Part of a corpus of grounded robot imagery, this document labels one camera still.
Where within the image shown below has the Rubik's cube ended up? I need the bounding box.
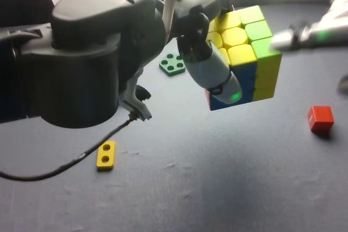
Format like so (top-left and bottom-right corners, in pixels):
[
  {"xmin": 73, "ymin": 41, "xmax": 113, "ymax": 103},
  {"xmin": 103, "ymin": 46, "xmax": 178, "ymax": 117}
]
[{"xmin": 205, "ymin": 4, "xmax": 282, "ymax": 111}]

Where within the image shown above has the grey table cloth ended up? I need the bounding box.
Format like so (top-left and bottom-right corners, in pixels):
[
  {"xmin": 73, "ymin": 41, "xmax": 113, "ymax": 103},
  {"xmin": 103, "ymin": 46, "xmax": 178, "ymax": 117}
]
[{"xmin": 0, "ymin": 0, "xmax": 348, "ymax": 232}]

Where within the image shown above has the green pentagon block with holes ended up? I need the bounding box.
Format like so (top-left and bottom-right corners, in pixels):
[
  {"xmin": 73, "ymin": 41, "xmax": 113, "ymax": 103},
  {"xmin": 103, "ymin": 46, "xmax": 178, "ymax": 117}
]
[{"xmin": 158, "ymin": 52, "xmax": 187, "ymax": 77}]

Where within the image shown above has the red cube block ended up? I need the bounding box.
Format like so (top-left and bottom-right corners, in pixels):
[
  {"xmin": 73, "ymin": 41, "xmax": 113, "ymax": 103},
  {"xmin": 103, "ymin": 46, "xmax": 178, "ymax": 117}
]
[{"xmin": 307, "ymin": 105, "xmax": 335, "ymax": 134}]

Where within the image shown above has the yellow two-hole block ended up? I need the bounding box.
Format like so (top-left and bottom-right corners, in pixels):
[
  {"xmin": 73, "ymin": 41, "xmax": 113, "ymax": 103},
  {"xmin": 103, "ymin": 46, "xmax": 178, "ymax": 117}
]
[{"xmin": 96, "ymin": 140, "xmax": 116, "ymax": 172}]

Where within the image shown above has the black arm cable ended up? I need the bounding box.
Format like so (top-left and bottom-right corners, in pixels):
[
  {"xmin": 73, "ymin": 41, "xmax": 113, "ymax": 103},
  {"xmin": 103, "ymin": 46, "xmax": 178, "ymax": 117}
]
[{"xmin": 0, "ymin": 117, "xmax": 134, "ymax": 182}]

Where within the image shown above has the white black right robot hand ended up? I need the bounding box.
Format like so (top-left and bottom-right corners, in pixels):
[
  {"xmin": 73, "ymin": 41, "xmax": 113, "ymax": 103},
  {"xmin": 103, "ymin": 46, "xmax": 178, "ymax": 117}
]
[{"xmin": 270, "ymin": 0, "xmax": 348, "ymax": 95}]

